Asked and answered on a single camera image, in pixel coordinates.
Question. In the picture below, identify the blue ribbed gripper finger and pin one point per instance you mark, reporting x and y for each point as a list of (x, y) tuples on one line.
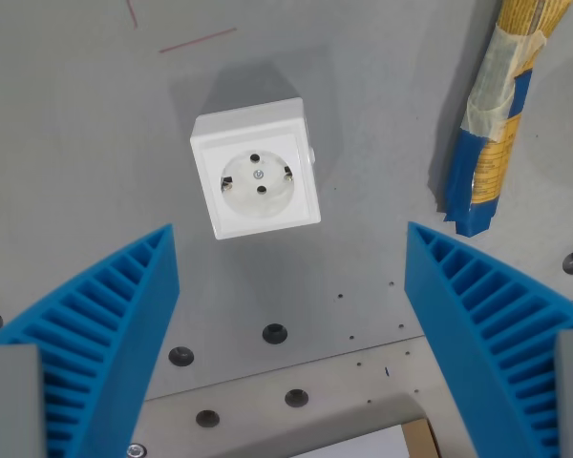
[(487, 324), (100, 324)]

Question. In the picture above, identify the blue and yellow bag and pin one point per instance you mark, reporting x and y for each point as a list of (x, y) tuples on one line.
[(494, 119)]

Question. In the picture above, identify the white electrical socket box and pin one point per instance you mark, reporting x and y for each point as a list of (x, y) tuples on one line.
[(255, 172)]

